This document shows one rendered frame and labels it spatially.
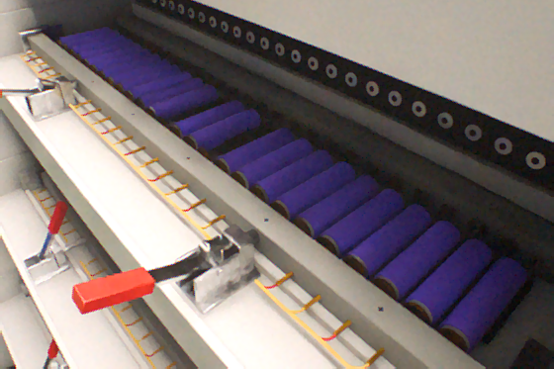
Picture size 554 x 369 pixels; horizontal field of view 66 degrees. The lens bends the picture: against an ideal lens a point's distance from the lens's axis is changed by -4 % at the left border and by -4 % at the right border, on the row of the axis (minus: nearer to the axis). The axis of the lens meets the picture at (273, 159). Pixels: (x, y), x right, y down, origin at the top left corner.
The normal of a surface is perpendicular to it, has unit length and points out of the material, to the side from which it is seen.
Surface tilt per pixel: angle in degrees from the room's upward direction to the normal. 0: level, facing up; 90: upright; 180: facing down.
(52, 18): 90
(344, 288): 17
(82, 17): 90
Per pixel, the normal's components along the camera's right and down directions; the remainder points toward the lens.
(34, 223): 0.02, -0.82
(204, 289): 0.67, 0.44
